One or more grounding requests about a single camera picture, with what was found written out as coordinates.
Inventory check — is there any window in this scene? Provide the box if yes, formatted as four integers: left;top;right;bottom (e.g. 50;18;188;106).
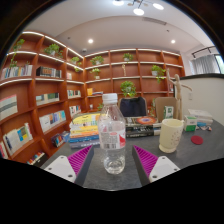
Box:
214;54;224;74

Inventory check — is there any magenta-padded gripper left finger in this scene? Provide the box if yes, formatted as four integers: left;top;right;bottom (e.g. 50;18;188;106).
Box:
43;144;96;188

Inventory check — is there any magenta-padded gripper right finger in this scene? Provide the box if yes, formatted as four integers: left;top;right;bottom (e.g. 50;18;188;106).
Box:
131;144;181;187

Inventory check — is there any black track light rail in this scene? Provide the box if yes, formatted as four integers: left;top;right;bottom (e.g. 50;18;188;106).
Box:
191;45;218;59

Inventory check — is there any stack of white boxes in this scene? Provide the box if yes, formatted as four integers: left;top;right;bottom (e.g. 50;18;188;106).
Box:
187;108;214;127

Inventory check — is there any chair with dark jacket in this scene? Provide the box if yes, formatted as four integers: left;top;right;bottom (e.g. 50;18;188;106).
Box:
118;96;148;118

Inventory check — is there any clear plastic water bottle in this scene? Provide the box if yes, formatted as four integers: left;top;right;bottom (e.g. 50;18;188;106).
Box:
97;92;127;176

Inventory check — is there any small green and white box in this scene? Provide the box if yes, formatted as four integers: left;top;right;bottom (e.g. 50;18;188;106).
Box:
183;115;198;132

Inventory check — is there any flat round red coaster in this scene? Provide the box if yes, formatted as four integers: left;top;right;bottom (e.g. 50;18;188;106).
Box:
190;134;204;146

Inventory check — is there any wooden shelf unit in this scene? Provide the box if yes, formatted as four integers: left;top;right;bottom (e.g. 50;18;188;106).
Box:
0;30;186;167

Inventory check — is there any stack of colourful books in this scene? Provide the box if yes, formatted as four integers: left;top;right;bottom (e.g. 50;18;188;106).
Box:
68;112;102;150

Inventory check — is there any ceiling air vent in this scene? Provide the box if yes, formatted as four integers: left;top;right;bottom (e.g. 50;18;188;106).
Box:
142;16;168;26

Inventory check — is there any grey curtain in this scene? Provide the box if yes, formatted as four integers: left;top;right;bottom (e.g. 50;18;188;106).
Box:
190;54;221;75

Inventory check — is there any group of ceiling lights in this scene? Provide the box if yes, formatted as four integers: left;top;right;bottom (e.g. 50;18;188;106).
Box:
87;0;177;45

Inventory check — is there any cream mug with red print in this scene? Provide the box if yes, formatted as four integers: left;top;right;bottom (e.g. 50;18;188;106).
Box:
158;118;185;154

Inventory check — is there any tan chair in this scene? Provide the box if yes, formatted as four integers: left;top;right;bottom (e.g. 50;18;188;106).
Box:
154;96;180;123

